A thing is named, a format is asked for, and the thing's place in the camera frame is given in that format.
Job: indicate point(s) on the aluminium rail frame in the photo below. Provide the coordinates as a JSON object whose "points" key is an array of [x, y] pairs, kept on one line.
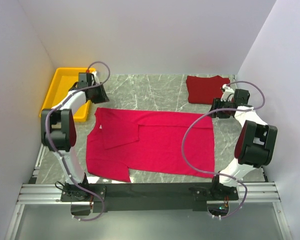
{"points": [[40, 215]]}

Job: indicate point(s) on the bright red t-shirt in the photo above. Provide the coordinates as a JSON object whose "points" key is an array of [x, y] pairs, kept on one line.
{"points": [[177, 143]]}

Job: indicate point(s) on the black base beam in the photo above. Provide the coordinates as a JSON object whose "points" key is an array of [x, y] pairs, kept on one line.
{"points": [[149, 196]]}

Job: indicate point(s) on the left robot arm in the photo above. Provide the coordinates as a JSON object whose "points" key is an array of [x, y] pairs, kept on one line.
{"points": [[58, 133]]}

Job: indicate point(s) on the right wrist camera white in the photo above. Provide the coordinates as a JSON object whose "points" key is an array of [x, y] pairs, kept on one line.
{"points": [[227, 93]]}

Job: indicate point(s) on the yellow plastic tray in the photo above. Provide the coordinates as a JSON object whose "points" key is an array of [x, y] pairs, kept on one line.
{"points": [[64, 78]]}

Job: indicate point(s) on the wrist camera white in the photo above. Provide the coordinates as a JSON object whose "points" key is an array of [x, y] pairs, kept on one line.
{"points": [[227, 93], [95, 77]]}

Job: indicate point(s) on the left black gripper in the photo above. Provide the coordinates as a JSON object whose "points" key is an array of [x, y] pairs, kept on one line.
{"points": [[103, 97]]}

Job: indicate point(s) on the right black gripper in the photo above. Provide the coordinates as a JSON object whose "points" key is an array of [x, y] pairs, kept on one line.
{"points": [[217, 103]]}

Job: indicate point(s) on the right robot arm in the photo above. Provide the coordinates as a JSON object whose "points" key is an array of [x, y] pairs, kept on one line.
{"points": [[255, 144]]}

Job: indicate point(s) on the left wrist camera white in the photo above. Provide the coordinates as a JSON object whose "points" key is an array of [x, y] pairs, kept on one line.
{"points": [[95, 77]]}

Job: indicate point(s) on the folded dark red t-shirt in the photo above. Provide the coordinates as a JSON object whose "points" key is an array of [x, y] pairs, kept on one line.
{"points": [[203, 90]]}

